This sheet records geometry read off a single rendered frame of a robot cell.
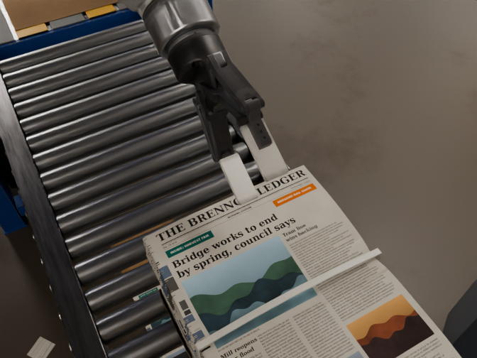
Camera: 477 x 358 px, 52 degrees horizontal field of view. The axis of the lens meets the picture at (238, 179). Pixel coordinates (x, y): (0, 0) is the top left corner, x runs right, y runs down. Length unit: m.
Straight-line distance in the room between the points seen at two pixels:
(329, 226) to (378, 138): 1.63
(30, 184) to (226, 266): 0.59
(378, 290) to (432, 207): 1.48
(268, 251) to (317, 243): 0.07
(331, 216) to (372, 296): 0.13
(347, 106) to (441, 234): 0.78
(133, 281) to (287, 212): 0.36
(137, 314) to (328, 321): 0.39
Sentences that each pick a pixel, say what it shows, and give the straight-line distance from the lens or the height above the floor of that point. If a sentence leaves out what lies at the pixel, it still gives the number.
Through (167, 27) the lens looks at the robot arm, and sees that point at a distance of 0.64.
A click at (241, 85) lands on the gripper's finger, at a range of 0.56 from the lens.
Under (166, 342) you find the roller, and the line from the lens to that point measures 0.91.
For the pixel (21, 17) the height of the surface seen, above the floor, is 0.80.
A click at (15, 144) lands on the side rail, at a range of 1.26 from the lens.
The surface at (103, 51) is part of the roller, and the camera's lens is 1.47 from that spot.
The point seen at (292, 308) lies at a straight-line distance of 0.67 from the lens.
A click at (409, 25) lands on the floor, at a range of 3.10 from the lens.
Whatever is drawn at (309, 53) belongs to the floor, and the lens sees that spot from 2.76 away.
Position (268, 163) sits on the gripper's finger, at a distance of 0.55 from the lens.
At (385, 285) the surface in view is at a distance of 0.71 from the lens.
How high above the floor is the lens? 1.64
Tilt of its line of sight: 51 degrees down
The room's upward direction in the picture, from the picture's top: straight up
